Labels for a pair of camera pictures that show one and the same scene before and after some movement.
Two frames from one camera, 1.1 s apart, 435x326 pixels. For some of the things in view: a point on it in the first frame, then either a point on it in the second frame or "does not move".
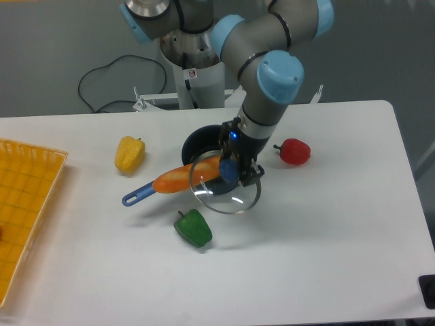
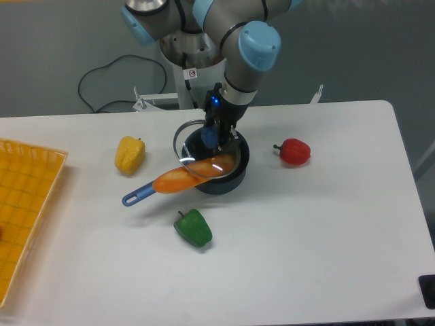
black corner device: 427,282 does not move
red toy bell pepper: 294,151 does not move
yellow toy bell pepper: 130,153 does not move
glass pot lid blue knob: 215,183 -> 198,151
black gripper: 236,145 -> 222,115
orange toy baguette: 187,176 does not move
